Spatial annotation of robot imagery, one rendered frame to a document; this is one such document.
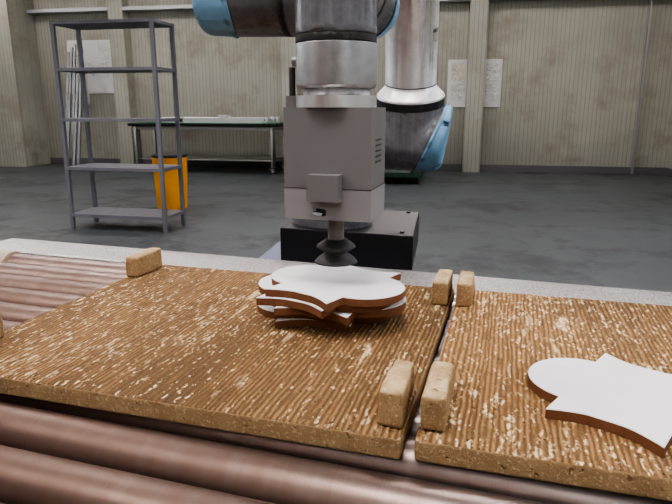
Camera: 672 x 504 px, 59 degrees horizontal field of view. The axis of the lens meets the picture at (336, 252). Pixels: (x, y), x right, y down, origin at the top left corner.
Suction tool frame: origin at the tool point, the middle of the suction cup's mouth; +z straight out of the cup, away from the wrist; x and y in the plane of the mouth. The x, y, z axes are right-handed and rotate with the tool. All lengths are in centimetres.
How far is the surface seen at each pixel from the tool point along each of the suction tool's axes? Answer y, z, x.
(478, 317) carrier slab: 14.1, 6.1, 4.6
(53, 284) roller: -41.4, 8.0, 7.4
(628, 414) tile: 25.0, 5.3, -14.8
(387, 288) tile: 5.6, 2.0, -1.4
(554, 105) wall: 86, -16, 1078
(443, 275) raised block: 9.8, 3.5, 10.1
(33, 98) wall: -888, -29, 945
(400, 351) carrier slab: 7.8, 6.1, -6.4
